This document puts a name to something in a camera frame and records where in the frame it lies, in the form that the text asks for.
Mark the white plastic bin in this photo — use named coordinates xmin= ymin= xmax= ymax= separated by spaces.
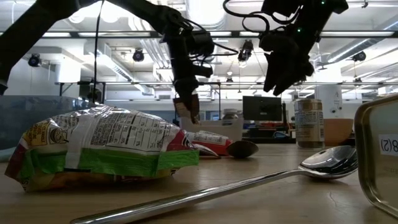
xmin=179 ymin=116 xmax=244 ymax=143

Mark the peach bowl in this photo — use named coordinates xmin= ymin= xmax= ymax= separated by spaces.
xmin=323 ymin=118 xmax=355 ymax=147

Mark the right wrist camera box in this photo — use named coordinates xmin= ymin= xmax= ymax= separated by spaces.
xmin=260 ymin=0 xmax=302 ymax=18

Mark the black monitor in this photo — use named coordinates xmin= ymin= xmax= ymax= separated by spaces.
xmin=242 ymin=95 xmax=283 ymax=122

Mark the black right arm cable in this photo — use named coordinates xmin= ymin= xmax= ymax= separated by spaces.
xmin=222 ymin=0 xmax=274 ymax=35

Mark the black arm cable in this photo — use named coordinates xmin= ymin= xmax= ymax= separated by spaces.
xmin=92 ymin=0 xmax=106 ymax=104
xmin=222 ymin=0 xmax=274 ymax=35

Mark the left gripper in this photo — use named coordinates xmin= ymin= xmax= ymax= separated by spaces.
xmin=167 ymin=30 xmax=214 ymax=124

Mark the black left wrist camera cable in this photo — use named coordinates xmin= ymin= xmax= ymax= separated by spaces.
xmin=183 ymin=18 xmax=239 ymax=58

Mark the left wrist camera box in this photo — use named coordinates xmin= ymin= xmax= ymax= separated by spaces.
xmin=186 ymin=29 xmax=216 ymax=57

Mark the silver spoon orange handle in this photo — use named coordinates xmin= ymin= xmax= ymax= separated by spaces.
xmin=192 ymin=139 xmax=259 ymax=159

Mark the dark cluttered desk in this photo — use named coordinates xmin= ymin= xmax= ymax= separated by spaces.
xmin=241 ymin=121 xmax=296 ymax=144

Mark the red ramen packet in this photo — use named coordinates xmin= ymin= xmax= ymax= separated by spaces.
xmin=185 ymin=130 xmax=233 ymax=157

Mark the black aluminium table frame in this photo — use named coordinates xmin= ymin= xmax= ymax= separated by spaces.
xmin=0 ymin=30 xmax=398 ymax=39

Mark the red rectangular tin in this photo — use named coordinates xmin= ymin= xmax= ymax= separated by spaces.
xmin=353 ymin=93 xmax=398 ymax=218

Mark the black ceiling spotlight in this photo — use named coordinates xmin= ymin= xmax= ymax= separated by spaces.
xmin=27 ymin=53 xmax=42 ymax=68
xmin=132 ymin=48 xmax=146 ymax=63
xmin=352 ymin=50 xmax=368 ymax=62
xmin=237 ymin=39 xmax=254 ymax=63

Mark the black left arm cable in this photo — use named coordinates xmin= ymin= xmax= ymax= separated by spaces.
xmin=92 ymin=0 xmax=106 ymax=104

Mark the person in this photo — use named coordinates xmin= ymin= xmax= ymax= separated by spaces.
xmin=86 ymin=88 xmax=104 ymax=105

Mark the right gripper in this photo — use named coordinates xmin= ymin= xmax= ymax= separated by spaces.
xmin=259 ymin=26 xmax=315 ymax=96

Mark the glass jar white lid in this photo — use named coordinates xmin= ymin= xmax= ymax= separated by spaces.
xmin=221 ymin=108 xmax=239 ymax=126

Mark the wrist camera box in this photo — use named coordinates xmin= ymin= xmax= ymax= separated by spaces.
xmin=186 ymin=29 xmax=216 ymax=57
xmin=260 ymin=0 xmax=302 ymax=18

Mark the green ramen packet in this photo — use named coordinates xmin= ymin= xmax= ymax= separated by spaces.
xmin=4 ymin=104 xmax=200 ymax=193

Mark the small tan cup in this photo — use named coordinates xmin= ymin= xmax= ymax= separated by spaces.
xmin=294 ymin=98 xmax=326 ymax=149

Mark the translucent grey plastic bin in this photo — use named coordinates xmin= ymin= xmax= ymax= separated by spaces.
xmin=0 ymin=95 xmax=105 ymax=162

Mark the all-metal silver spoon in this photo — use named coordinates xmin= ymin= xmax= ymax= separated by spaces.
xmin=70 ymin=145 xmax=359 ymax=224

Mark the white column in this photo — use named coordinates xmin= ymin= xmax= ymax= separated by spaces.
xmin=314 ymin=84 xmax=345 ymax=119

